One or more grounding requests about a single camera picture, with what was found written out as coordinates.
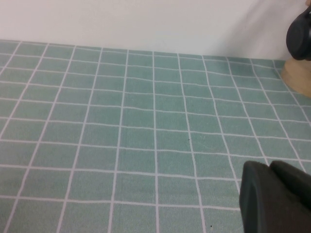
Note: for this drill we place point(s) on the wooden tree-shaped headphone stand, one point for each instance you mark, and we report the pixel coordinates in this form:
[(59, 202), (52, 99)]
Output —
[(298, 74)]

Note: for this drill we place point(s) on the black over-ear headphones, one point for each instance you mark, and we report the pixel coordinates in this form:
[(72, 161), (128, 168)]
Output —
[(300, 41)]

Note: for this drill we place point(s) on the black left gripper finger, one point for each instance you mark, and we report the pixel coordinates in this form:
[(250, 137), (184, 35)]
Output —
[(267, 206)]

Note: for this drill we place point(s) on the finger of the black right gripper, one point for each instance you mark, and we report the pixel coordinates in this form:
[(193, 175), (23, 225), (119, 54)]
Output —
[(295, 179)]

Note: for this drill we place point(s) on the green white-grid tablecloth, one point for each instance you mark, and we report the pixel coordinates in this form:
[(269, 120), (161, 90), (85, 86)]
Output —
[(121, 136)]

